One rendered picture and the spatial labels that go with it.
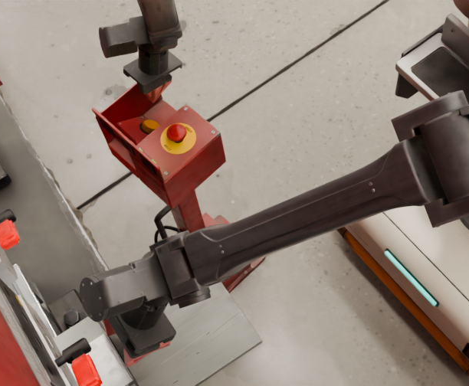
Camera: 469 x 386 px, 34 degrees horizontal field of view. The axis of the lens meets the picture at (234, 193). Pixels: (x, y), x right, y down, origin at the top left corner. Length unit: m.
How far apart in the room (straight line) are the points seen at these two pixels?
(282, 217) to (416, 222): 1.23
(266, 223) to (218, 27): 1.94
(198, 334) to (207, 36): 1.69
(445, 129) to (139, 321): 0.51
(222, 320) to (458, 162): 0.55
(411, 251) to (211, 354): 0.95
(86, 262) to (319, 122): 1.28
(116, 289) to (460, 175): 0.44
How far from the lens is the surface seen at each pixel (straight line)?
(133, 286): 0.95
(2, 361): 0.65
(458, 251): 2.01
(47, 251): 1.40
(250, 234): 0.84
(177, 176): 1.54
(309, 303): 2.22
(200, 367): 1.14
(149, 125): 1.65
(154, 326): 1.07
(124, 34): 1.43
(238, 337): 1.15
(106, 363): 1.17
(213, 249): 0.88
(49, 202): 1.44
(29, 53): 2.83
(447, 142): 0.71
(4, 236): 0.92
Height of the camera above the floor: 2.10
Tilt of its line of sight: 62 degrees down
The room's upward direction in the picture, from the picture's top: 11 degrees counter-clockwise
